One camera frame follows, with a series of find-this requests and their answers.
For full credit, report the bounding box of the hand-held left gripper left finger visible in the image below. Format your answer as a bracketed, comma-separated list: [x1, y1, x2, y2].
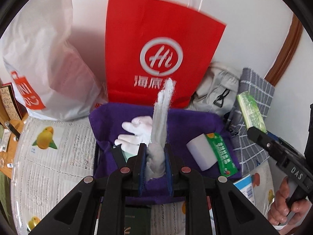
[37, 143, 148, 235]

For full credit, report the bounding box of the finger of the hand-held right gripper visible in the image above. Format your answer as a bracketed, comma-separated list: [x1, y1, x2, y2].
[267, 132, 304, 156]
[246, 126, 278, 161]

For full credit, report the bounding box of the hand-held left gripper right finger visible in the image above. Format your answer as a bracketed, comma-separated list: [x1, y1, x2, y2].
[164, 143, 279, 235]

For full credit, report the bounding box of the teal cloth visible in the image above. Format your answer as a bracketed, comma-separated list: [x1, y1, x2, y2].
[122, 149, 137, 162]

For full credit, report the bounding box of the green tissue pack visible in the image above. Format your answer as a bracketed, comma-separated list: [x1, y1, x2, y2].
[236, 91, 267, 134]

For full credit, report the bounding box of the white glove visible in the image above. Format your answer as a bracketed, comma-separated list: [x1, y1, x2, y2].
[114, 116, 154, 152]

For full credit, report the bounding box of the green packet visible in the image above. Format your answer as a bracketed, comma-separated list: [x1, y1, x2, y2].
[205, 133, 239, 177]

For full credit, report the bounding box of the white cloth strip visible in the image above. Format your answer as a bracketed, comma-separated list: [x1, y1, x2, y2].
[145, 78, 177, 180]

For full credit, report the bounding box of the purple fabric storage tray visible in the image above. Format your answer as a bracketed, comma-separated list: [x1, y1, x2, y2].
[88, 103, 242, 203]

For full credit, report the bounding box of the person's right hand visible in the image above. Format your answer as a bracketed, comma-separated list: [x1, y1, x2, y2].
[267, 177, 310, 229]

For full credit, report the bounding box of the blue checked cloth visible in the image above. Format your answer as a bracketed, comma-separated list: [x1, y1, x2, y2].
[225, 67, 275, 167]

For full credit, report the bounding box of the blue cardboard box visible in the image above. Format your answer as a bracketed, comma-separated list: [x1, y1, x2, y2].
[232, 174, 257, 206]

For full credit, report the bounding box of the dark green tea box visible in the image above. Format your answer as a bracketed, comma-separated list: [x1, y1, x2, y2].
[123, 207, 151, 235]

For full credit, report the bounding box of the grey backpack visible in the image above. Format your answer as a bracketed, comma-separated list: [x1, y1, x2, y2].
[188, 62, 241, 117]

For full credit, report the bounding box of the fruit print tablecloth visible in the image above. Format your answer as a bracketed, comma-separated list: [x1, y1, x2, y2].
[10, 117, 275, 235]

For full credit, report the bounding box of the wooden nightstand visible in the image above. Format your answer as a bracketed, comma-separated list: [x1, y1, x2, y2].
[0, 115, 28, 177]

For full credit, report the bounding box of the black bottle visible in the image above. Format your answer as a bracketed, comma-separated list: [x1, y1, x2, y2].
[5, 121, 20, 137]

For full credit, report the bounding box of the green bed sheet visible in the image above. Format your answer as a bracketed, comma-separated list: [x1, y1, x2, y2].
[0, 171, 10, 201]

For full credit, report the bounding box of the white cream tube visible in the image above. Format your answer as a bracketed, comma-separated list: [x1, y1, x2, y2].
[0, 130, 10, 152]

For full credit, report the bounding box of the red paper bag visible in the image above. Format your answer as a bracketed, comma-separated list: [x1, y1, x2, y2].
[105, 0, 227, 109]

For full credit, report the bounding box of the patterned book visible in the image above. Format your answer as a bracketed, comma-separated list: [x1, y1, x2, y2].
[0, 83, 21, 121]

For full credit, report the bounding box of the white plastic shopping bag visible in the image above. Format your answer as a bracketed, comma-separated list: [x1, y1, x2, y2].
[1, 0, 108, 121]

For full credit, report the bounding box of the brown wooden door frame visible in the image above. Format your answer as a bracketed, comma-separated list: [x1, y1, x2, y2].
[265, 12, 304, 86]

